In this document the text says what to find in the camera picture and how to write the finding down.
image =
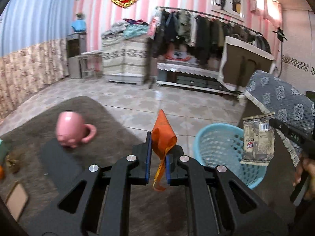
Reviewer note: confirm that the brown board with white frame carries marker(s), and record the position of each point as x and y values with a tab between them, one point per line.
246	66

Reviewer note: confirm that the low stand with lace cloth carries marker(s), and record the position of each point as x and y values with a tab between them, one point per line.
192	81

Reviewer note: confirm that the brown snack packet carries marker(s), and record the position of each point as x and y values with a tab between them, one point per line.
257	142

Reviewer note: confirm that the black wall fixture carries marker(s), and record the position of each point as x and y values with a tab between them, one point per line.
280	35

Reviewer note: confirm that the pile of folded clothes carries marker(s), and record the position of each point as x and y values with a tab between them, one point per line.
128	29

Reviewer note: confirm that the pink pig-shaped mug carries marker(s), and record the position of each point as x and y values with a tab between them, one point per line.
70	127

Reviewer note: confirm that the teal and white box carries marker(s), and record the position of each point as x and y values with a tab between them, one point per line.
2	150

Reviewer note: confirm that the person's right hand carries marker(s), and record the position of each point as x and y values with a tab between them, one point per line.
308	164

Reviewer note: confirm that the orange plastic wrapper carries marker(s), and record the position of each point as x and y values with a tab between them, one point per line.
162	132

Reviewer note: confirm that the blue and floral curtain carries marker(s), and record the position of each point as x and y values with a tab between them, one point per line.
32	29

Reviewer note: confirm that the small side table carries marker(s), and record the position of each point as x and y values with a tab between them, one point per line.
88	54

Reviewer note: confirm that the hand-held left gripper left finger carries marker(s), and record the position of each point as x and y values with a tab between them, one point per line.
148	159

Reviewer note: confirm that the row of hanging clothes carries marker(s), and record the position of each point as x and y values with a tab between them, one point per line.
204	34

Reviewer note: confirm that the small brown crumpled packet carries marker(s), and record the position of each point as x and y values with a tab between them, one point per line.
12	163

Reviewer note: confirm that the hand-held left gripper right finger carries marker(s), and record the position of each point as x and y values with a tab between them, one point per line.
168	169

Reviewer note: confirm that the pink hanging bag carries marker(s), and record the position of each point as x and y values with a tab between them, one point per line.
153	28

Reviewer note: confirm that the grey patterned chair cover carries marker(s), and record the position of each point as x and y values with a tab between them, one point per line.
283	98

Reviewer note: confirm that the pink window curtain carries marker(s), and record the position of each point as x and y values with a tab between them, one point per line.
267	5

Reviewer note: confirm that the cloth-covered cabinet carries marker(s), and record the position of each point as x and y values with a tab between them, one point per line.
125	59

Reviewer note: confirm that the small orange wrapper piece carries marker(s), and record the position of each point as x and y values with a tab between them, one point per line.
1	172

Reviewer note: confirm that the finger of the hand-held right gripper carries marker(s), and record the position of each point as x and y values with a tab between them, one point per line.
290	131

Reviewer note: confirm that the blue bag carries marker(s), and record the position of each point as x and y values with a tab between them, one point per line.
78	26

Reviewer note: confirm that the metal clothes rack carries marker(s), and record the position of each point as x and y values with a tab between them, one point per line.
196	13

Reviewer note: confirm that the flat cardboard piece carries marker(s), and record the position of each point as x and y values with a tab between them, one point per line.
16	199

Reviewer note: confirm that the light blue plastic basket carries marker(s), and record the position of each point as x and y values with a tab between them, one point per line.
216	147

